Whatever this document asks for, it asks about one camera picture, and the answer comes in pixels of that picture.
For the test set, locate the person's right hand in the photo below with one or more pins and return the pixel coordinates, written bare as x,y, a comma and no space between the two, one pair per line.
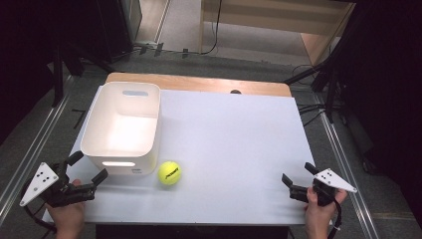
316,219

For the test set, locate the black tripod stand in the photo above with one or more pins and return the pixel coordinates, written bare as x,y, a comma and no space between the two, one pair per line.
326,83

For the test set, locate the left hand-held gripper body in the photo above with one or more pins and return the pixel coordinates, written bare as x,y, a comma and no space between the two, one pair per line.
36,182

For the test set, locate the black metal stand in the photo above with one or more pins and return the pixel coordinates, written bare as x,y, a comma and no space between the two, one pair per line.
58,76

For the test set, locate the metal floor rail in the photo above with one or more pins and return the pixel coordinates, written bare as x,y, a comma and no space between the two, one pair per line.
30,156
348,172

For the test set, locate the person's left hand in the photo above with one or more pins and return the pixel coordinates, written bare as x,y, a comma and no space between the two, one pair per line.
66,219

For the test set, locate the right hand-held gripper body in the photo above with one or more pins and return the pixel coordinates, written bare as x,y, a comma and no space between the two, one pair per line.
333,181

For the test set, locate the light wooden furniture frame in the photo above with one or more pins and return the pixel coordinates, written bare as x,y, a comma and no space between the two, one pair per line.
265,16

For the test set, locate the yellow tennis ball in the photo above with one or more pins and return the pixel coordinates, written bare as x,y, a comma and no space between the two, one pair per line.
169,173

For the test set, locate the white table cover sheet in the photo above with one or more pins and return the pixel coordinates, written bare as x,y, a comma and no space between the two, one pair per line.
229,152

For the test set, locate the dark cabinet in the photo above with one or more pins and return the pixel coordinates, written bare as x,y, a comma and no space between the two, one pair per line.
116,26

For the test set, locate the white plastic storage bin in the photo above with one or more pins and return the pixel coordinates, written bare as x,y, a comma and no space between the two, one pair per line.
124,132

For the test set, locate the wooden table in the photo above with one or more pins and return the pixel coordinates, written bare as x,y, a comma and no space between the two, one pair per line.
199,83

